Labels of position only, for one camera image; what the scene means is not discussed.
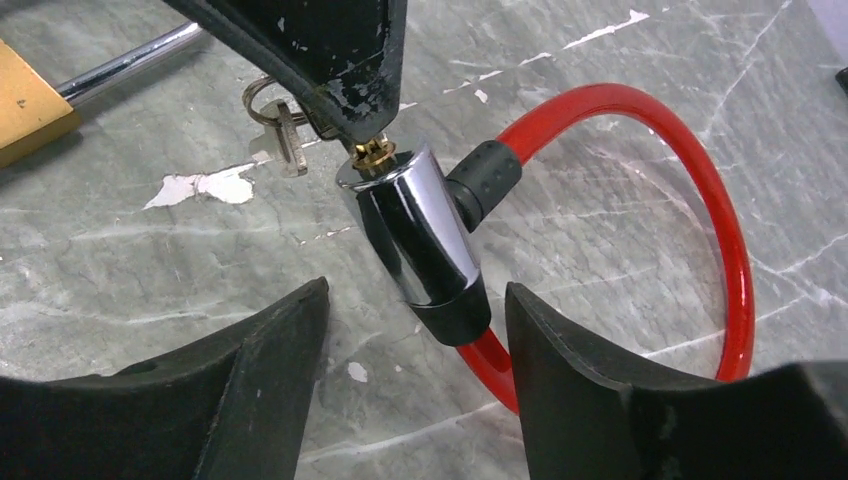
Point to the red cable lock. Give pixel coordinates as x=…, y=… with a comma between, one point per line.
x=418, y=219

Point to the small silver key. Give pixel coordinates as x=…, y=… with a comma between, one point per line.
x=281, y=142

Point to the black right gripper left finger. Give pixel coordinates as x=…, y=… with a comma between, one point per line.
x=231, y=405

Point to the brass padlock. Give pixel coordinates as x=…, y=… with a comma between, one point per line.
x=35, y=113

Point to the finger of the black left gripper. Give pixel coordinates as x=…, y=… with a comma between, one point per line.
x=341, y=60

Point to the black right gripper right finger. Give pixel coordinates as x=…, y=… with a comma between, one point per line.
x=590, y=409

